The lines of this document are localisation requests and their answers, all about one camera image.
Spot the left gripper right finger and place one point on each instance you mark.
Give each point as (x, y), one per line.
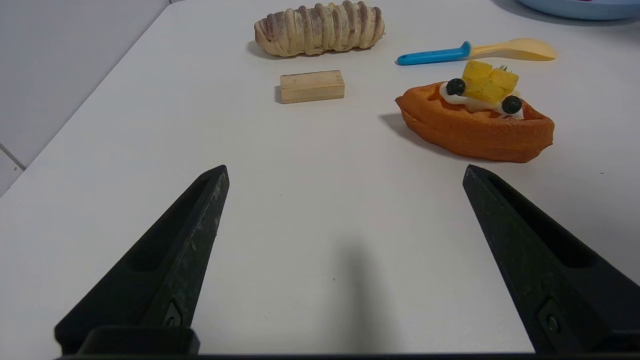
(550, 270)

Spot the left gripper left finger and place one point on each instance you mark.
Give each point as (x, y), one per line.
(165, 270)

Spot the blue plastic plate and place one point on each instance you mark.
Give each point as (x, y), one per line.
(585, 7)

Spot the toy waffle slice with fruit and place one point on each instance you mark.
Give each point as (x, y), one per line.
(475, 130)

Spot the small wooden block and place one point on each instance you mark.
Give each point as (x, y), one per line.
(312, 86)

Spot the twisted brown bread roll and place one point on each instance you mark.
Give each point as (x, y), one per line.
(320, 29)

